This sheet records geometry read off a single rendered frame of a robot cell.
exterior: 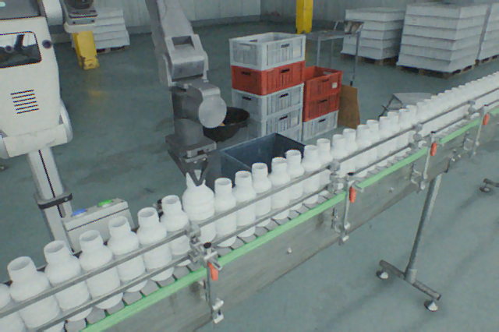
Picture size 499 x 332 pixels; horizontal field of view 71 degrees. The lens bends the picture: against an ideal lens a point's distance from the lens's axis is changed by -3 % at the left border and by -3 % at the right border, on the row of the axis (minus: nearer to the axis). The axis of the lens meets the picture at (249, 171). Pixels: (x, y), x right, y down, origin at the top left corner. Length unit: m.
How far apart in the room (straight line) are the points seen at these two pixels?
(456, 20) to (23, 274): 6.89
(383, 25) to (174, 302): 7.32
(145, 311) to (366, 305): 1.53
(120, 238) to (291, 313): 1.44
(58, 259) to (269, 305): 1.51
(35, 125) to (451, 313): 2.10
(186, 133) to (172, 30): 0.19
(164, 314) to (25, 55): 0.78
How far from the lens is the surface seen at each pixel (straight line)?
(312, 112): 3.89
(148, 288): 0.82
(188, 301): 0.87
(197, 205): 0.77
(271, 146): 1.65
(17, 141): 1.22
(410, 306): 2.22
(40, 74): 1.18
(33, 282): 0.72
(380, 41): 7.84
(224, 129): 2.59
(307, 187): 1.00
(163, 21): 0.68
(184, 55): 0.66
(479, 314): 2.34
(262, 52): 3.07
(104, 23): 10.20
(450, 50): 7.12
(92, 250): 0.71
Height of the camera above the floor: 1.57
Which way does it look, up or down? 29 degrees down
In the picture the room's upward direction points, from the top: 1 degrees counter-clockwise
